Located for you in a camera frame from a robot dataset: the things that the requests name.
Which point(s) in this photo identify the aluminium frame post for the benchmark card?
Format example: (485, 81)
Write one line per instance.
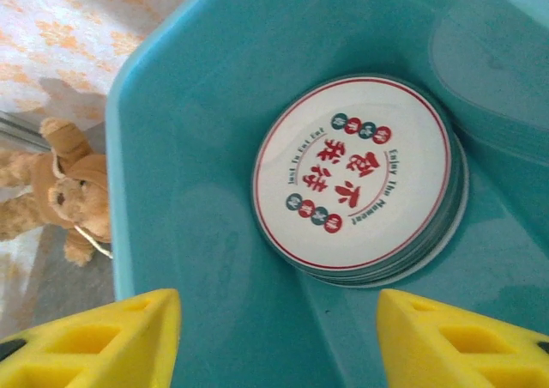
(17, 130)

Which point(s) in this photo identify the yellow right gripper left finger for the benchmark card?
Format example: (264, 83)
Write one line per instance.
(86, 349)

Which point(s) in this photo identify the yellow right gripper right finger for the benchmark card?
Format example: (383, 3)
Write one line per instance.
(463, 349)

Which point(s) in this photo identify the red green dots print plate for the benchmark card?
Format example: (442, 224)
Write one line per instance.
(351, 250)

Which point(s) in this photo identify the teal plastic bin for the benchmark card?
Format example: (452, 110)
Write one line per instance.
(214, 126)

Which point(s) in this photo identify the brown teddy bear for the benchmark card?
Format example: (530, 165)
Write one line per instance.
(77, 199)

